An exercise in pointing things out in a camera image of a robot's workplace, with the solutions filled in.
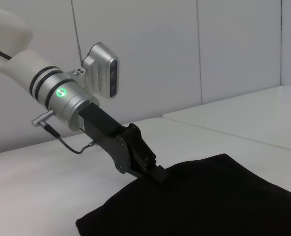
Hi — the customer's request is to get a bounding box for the left gripper cable with plug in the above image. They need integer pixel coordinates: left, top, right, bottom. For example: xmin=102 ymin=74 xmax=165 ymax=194
xmin=31 ymin=109 xmax=97 ymax=155

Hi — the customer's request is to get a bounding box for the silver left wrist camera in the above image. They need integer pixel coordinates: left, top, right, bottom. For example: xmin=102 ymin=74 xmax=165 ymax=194
xmin=81 ymin=42 xmax=119 ymax=99

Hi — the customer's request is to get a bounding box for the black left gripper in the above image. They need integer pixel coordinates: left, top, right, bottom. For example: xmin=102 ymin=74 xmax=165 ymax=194
xmin=78 ymin=102 xmax=170 ymax=185

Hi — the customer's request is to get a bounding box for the black shirt with FREE print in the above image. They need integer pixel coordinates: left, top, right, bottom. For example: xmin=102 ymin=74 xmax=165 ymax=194
xmin=75 ymin=153 xmax=291 ymax=236

